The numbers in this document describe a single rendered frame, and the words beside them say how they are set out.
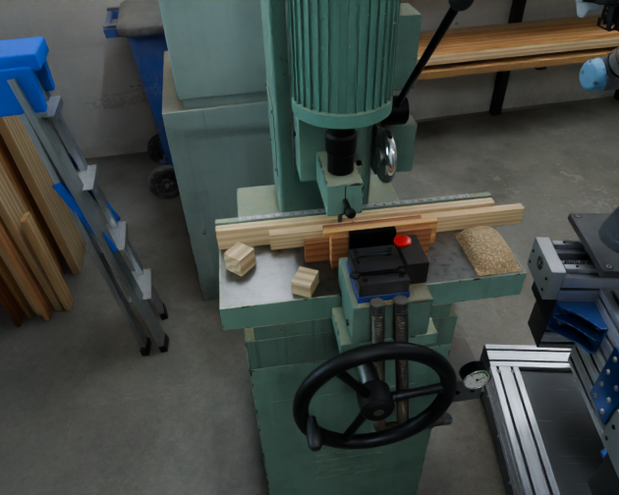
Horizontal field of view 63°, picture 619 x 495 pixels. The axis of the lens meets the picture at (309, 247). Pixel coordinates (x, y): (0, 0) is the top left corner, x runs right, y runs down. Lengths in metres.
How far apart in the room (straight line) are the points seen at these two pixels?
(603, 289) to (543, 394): 0.52
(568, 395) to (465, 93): 2.47
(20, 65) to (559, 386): 1.80
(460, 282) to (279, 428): 0.56
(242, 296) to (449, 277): 0.40
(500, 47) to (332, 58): 2.49
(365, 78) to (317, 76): 0.07
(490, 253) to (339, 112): 0.42
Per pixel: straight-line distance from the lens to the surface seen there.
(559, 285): 1.34
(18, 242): 2.24
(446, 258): 1.06
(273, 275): 1.00
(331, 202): 0.96
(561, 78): 4.17
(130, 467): 1.88
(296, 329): 1.01
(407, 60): 1.12
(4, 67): 1.57
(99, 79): 3.33
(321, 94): 0.84
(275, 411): 1.22
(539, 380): 1.82
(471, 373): 1.15
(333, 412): 1.25
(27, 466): 2.02
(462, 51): 3.15
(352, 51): 0.81
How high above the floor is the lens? 1.57
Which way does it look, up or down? 39 degrees down
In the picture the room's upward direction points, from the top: 2 degrees counter-clockwise
